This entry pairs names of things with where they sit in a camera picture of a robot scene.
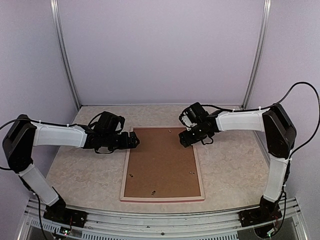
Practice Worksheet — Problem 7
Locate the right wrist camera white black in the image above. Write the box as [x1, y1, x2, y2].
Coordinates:
[178, 102, 209, 131]

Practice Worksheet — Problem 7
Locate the left aluminium corner post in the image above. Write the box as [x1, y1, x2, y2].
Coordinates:
[50, 0, 82, 111]

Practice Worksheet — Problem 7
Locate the brown cardboard backing board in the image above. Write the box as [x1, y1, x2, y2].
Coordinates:
[123, 128, 202, 198]

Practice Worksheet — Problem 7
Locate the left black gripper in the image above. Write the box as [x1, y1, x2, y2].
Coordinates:
[102, 131, 140, 152]

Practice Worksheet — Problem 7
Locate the wooden picture frame pink edge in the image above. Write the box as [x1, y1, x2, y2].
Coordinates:
[119, 126, 206, 203]

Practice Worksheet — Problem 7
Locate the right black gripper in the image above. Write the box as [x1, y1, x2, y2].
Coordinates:
[179, 123, 210, 147]

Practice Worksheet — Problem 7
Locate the front aluminium rail base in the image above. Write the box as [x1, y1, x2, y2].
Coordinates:
[14, 198, 310, 240]

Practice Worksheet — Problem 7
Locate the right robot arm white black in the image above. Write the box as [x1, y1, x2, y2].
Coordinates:
[178, 102, 297, 222]

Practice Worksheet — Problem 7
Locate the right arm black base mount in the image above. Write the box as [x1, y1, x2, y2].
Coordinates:
[238, 207, 283, 228]

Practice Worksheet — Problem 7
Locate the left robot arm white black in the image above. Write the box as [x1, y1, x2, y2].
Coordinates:
[1, 111, 140, 223]

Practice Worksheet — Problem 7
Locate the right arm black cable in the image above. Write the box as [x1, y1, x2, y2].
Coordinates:
[204, 81, 320, 161]

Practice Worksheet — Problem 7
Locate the right aluminium corner post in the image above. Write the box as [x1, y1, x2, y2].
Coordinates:
[241, 0, 272, 110]

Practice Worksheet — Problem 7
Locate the aluminium corner post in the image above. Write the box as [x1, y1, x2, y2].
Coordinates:
[50, 0, 82, 111]
[241, 0, 272, 110]

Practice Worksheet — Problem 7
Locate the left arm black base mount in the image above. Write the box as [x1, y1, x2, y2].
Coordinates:
[43, 206, 88, 228]

